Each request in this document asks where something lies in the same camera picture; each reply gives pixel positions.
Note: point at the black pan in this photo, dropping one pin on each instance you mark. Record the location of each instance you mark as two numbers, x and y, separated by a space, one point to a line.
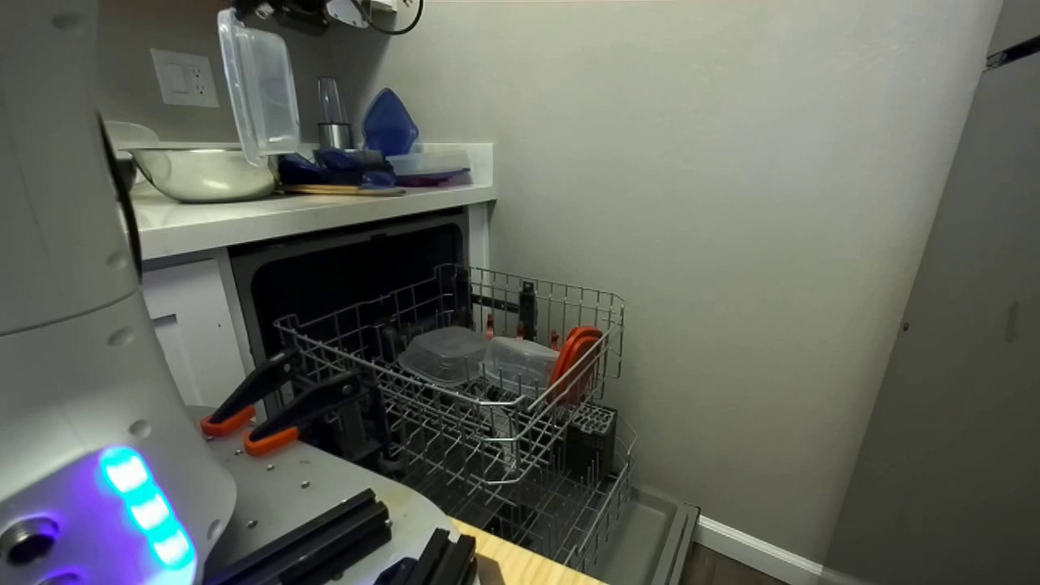
333 167

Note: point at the wall outlet plate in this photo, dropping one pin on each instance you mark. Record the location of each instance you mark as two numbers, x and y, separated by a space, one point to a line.
183 80

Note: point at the clear container in rack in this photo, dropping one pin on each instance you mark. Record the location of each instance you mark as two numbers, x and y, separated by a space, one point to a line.
443 355

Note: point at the orange black clamp right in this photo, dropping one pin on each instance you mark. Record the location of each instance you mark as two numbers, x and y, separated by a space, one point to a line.
301 414

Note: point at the purple lidded container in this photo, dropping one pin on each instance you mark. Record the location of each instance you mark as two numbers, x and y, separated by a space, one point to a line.
430 167

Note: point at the orange black clamp left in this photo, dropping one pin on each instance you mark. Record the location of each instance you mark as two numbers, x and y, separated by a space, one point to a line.
256 383

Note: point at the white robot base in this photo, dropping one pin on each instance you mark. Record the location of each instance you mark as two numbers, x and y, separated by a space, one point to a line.
103 471

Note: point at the clear square plastic container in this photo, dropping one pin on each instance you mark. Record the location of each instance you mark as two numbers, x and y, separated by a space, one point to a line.
260 89

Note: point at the lower dishwasher rack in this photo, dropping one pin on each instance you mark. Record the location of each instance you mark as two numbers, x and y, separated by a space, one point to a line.
568 505

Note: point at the orange black clamp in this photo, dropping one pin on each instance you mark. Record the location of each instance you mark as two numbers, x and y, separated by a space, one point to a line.
256 383
301 414

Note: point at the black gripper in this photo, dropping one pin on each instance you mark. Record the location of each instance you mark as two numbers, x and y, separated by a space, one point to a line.
302 14

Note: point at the black utensil in rack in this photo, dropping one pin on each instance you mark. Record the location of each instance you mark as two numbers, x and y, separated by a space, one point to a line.
527 312

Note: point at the white lower cabinet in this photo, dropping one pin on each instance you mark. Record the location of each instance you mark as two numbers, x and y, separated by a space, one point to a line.
200 326

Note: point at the large steel mixing bowl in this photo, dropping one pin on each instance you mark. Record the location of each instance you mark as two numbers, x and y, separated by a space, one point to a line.
201 172

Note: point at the white upper dishwasher rack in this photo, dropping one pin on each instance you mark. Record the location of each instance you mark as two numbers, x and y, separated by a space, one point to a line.
483 370

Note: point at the red item in rack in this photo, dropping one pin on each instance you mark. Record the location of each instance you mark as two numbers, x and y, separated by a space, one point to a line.
577 342

